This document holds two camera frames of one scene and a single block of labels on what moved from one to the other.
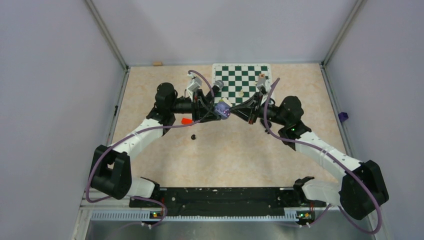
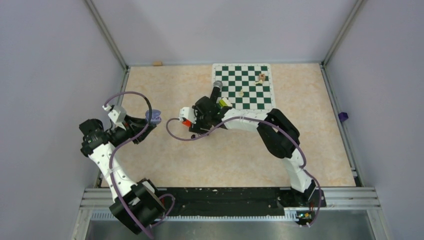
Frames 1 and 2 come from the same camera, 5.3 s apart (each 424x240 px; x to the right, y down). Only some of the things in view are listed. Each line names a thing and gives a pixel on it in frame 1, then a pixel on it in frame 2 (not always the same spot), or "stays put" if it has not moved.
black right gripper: [247, 110] → [196, 127]
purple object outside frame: [343, 116] stays put
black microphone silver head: [219, 85] stays put
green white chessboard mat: [237, 82] stays put
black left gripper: [202, 110] → [134, 125]
